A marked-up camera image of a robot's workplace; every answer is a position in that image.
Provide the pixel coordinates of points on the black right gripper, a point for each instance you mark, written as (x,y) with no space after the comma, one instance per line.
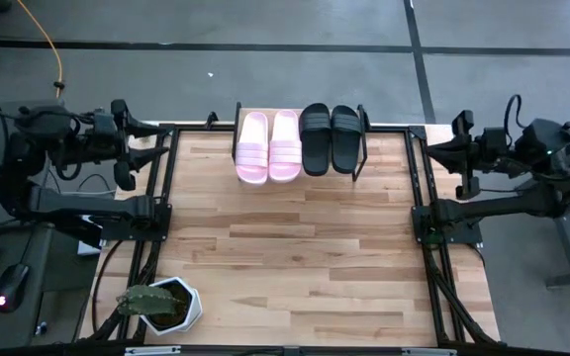
(498,148)

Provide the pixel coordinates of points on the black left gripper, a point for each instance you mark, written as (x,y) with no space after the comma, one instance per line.
(102,138)

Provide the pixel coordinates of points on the black foam slide sandal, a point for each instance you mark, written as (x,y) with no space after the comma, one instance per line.
(315,143)
(346,143)

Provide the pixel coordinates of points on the pink foam slide sandal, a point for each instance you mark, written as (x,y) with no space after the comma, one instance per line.
(252,148)
(285,148)

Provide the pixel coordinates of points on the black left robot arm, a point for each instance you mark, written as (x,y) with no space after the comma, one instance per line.
(82,207)

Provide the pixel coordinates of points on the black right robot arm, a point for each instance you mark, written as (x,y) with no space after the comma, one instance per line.
(503,205)

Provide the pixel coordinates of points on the white power adapter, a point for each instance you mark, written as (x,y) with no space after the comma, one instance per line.
(91,242)

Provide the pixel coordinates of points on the green cactus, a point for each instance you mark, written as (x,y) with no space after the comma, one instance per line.
(146,301)

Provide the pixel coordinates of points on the white hexagonal plant pot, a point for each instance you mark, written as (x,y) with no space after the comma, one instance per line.
(193,306)

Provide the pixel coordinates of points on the black computer mouse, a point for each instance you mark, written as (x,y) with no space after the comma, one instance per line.
(12,289)

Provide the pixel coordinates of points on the black aluminium table frame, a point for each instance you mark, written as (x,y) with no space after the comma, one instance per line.
(389,129)

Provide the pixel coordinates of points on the wooden shelf with black frame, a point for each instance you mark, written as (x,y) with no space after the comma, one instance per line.
(236,133)

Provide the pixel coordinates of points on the silver metal bracket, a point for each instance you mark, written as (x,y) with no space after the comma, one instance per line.
(428,352)
(151,350)

